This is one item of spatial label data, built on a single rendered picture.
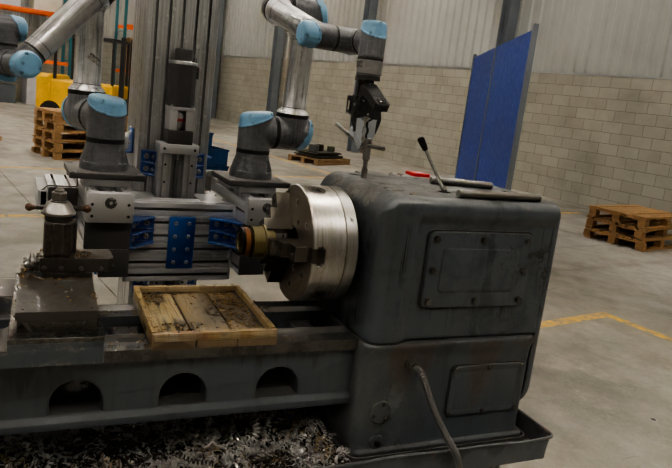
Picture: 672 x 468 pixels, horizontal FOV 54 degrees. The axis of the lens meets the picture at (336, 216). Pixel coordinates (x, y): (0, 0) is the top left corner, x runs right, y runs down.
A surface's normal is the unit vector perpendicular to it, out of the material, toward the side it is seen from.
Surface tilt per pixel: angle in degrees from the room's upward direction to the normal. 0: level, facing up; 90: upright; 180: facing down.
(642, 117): 90
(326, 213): 47
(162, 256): 90
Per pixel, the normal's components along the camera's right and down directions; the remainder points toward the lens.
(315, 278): 0.33, 0.53
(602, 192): -0.82, 0.00
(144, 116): 0.44, 0.22
